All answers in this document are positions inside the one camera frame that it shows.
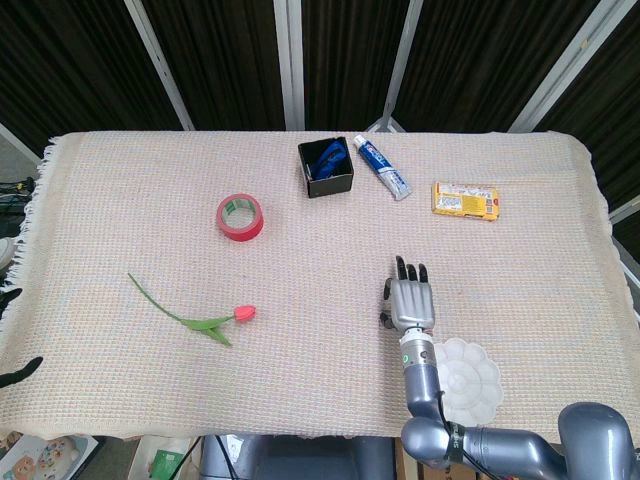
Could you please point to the left black-fingered robot hand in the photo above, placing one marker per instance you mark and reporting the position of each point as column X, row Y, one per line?
column 22, row 372

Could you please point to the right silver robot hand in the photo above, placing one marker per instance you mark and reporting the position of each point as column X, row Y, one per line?
column 412, row 302

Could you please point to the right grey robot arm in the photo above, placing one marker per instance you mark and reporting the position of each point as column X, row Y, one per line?
column 425, row 395

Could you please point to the colourful children's book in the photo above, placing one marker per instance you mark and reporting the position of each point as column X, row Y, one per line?
column 45, row 457

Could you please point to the beige woven tablecloth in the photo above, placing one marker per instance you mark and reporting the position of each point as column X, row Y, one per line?
column 320, row 280

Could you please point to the white flower-shaped palette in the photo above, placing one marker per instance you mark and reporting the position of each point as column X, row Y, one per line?
column 470, row 382

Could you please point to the yellow flat carton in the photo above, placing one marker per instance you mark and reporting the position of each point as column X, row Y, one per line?
column 466, row 201

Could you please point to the blue white toothpaste tube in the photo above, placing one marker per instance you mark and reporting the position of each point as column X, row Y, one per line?
column 384, row 167

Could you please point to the black open cardboard box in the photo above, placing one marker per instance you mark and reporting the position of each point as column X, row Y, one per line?
column 327, row 182

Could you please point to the pink artificial tulip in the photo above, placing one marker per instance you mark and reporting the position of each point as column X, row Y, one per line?
column 245, row 313

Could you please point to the blue item in box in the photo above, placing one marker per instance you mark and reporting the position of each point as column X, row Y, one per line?
column 330, row 156

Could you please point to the green packet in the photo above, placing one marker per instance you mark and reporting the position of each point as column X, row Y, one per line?
column 167, row 461

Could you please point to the red tape roll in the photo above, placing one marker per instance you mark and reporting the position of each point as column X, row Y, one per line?
column 241, row 218

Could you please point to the dark brown curtain panel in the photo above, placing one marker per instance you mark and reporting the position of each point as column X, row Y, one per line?
column 225, row 60
column 65, row 65
column 610, row 100
column 350, row 60
column 475, row 60

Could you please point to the white frame post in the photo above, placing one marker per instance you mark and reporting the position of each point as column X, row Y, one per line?
column 565, row 65
column 160, row 65
column 290, row 65
column 400, row 65

